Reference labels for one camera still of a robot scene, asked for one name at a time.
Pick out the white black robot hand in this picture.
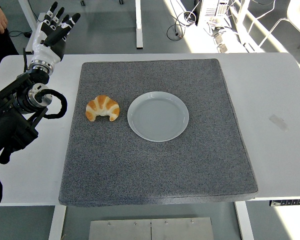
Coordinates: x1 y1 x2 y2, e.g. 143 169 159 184
29 1 81 66

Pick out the white chair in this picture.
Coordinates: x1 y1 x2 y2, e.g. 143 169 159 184
267 0 300 68

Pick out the clear tape strip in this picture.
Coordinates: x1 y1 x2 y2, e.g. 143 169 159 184
268 114 290 133

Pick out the grey speckled mat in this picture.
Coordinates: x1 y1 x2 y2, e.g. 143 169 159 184
58 58 259 208

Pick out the white table leg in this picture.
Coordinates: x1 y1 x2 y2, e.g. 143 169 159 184
47 205 67 240
234 200 255 240

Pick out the white straight desk leg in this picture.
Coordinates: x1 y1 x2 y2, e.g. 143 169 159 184
134 0 144 49

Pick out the white computer tower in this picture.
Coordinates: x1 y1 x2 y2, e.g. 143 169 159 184
196 0 232 27

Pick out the white desk leg with foot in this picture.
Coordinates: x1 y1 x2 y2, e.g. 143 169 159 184
17 0 47 55

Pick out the black cable with adapter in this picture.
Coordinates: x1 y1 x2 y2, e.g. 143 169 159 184
8 29 33 39

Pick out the person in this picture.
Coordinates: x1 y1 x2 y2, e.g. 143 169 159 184
0 26 20 81

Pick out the round grey plate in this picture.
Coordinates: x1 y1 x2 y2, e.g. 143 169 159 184
126 91 190 143

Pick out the table height control panel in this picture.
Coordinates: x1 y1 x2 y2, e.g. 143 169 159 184
269 198 300 208

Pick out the white power strip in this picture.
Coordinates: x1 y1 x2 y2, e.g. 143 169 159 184
212 31 232 54

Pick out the black coiled floor cable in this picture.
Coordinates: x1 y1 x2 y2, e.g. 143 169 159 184
166 11 198 41

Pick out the golden croissant bread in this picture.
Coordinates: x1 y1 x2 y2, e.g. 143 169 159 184
85 94 121 123

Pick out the grey metal plate with screws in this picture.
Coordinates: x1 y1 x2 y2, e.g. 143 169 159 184
88 217 215 240

